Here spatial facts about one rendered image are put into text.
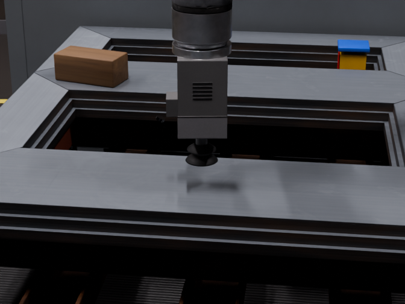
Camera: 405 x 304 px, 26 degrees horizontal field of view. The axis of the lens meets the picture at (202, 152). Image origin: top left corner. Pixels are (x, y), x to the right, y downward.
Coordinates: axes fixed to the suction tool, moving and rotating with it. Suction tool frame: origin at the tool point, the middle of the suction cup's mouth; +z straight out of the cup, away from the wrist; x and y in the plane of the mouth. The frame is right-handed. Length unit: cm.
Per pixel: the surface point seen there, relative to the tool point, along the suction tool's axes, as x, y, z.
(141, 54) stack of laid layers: -11, -70, 6
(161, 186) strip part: -5.4, 0.9, 3.4
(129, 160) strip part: -10.1, -8.0, 3.5
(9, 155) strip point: -27.6, -10.2, 3.5
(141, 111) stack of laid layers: -9.7, -36.0, 6.5
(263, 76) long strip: 12.3, -46.0, 3.4
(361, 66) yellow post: 32, -55, 4
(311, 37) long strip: 25, -72, 3
